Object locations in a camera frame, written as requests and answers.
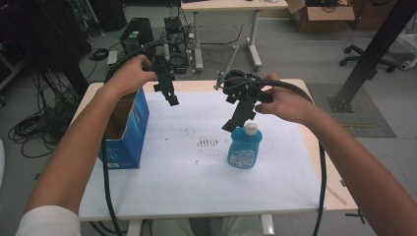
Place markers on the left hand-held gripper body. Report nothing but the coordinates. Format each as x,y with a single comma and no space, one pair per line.
164,73

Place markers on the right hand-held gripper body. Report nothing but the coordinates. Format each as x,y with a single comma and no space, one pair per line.
244,91

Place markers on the blue bottle with white cap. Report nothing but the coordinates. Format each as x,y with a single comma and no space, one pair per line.
244,149

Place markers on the blue cardboard box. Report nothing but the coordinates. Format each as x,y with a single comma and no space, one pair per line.
134,131

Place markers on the person's left hand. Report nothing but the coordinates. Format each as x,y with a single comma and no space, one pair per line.
131,75

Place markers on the person's right hand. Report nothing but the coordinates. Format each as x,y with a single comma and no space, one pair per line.
290,105

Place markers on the open computer case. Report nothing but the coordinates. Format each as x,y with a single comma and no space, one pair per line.
177,36

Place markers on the black computer tower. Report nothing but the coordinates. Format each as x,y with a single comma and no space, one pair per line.
137,32

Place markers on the small grey power supply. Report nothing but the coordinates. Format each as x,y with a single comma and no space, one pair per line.
112,58

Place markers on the white table mat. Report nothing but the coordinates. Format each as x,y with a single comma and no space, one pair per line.
196,183

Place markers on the white desk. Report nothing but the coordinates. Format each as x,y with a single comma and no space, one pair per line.
229,5

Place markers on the white table leg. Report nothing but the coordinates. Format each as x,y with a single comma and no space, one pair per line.
267,225
134,227

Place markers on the open brown cardboard box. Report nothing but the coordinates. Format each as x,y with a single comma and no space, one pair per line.
323,16

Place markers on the grey floor mat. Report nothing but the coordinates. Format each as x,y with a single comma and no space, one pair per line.
364,118

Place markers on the clear tape strip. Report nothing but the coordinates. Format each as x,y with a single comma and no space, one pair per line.
335,194

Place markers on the black office chair base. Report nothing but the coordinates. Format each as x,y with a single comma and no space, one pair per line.
364,59

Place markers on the black metal stand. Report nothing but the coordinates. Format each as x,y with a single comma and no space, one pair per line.
370,55

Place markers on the person's white sleeve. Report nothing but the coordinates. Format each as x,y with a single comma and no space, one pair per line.
49,223

